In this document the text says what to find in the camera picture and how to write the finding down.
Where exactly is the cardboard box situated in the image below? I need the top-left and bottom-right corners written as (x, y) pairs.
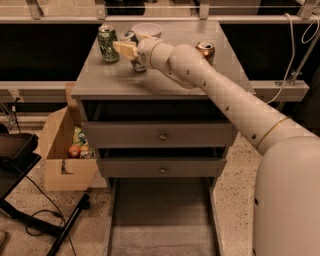
top-left (38, 82), bottom-right (98, 191)

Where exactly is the green soda can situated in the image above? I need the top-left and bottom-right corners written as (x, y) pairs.
top-left (97, 24), bottom-right (119, 63)

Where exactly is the grey top drawer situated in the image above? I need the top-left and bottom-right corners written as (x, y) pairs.
top-left (83, 100), bottom-right (237, 148)

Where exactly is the grey drawer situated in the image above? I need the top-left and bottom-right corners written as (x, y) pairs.
top-left (83, 100), bottom-right (237, 148)
top-left (97, 147), bottom-right (226, 178)
top-left (104, 178), bottom-right (222, 256)

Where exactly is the red apple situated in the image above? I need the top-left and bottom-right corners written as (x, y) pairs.
top-left (68, 145), bottom-right (81, 158)

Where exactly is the white cable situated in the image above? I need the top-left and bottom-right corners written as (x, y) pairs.
top-left (265, 12), bottom-right (320, 105)

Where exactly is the small can in box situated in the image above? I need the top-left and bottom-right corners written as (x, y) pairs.
top-left (80, 145), bottom-right (94, 159)

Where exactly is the grey drawer cabinet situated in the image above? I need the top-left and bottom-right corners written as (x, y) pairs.
top-left (70, 20), bottom-right (256, 188)

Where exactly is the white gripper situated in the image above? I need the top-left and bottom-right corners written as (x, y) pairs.
top-left (113, 34), bottom-right (163, 68)

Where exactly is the grey bottom drawer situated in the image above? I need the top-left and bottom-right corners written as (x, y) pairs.
top-left (104, 178), bottom-right (222, 256)

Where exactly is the grey middle drawer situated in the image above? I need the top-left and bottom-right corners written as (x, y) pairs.
top-left (97, 147), bottom-right (226, 178)

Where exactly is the black cable on floor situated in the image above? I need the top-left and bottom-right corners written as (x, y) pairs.
top-left (9, 96), bottom-right (78, 256)

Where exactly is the green snack bag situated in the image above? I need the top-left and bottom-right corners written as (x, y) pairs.
top-left (73, 126), bottom-right (87, 147)

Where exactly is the silver blue redbull can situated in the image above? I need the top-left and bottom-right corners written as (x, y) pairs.
top-left (120, 30), bottom-right (146, 73)

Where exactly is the black stand with tray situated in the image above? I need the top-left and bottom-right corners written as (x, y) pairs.
top-left (0, 123), bottom-right (92, 256)

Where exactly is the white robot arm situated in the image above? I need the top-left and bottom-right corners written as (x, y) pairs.
top-left (113, 36), bottom-right (320, 256)

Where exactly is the white bowl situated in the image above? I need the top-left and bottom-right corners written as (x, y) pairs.
top-left (132, 23), bottom-right (162, 42)

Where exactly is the orange soda can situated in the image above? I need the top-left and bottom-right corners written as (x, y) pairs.
top-left (195, 41), bottom-right (215, 65)

